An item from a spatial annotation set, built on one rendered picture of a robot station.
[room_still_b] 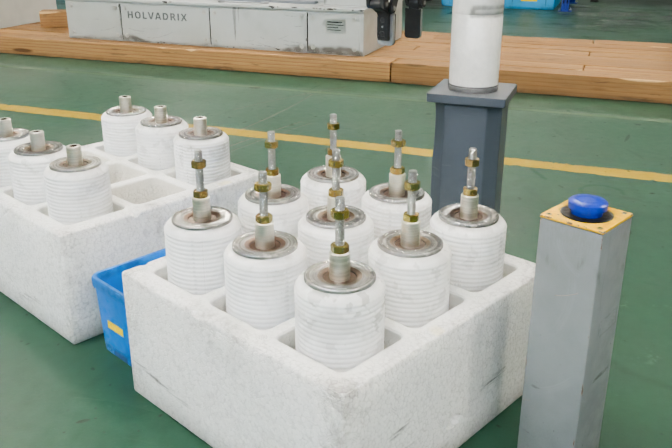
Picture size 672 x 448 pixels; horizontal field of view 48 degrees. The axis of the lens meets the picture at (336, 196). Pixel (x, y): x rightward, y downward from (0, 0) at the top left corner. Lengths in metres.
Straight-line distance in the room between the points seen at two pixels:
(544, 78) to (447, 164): 1.44
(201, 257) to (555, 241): 0.41
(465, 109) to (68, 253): 0.73
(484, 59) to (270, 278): 0.72
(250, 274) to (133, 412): 0.30
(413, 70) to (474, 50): 1.54
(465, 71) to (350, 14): 1.68
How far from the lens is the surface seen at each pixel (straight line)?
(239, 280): 0.85
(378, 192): 1.03
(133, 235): 1.21
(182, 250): 0.93
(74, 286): 1.18
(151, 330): 0.99
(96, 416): 1.06
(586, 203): 0.81
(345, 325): 0.77
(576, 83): 2.85
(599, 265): 0.80
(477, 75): 1.42
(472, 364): 0.92
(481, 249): 0.93
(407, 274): 0.84
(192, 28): 3.38
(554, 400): 0.90
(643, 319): 1.32
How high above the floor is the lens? 0.60
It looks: 20 degrees down
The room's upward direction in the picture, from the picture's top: straight up
